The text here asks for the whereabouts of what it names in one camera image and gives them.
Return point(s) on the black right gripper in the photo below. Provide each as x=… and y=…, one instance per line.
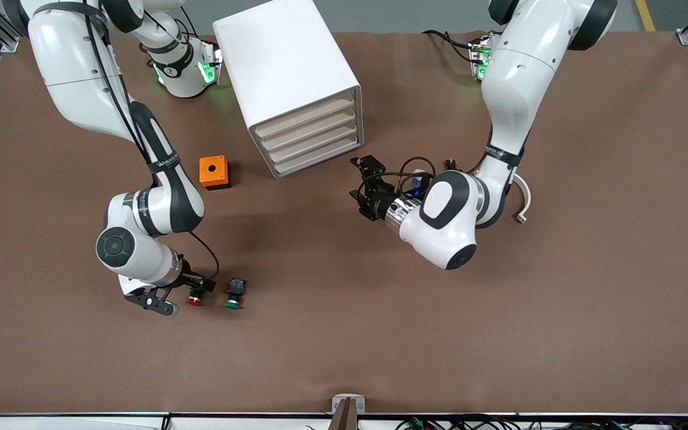
x=189, y=280

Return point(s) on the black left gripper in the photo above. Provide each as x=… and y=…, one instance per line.
x=379, y=201

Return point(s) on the red push button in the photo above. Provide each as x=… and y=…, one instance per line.
x=193, y=300

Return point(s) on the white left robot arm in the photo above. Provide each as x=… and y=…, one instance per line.
x=517, y=77

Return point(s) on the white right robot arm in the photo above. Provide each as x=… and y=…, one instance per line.
x=81, y=71

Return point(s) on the green push button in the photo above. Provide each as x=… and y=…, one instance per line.
x=235, y=289

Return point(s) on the orange box with hole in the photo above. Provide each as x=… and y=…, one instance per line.
x=212, y=170

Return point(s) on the black switch with white face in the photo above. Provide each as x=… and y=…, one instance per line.
x=451, y=163

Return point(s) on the white curved bracket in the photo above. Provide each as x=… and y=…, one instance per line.
x=526, y=200

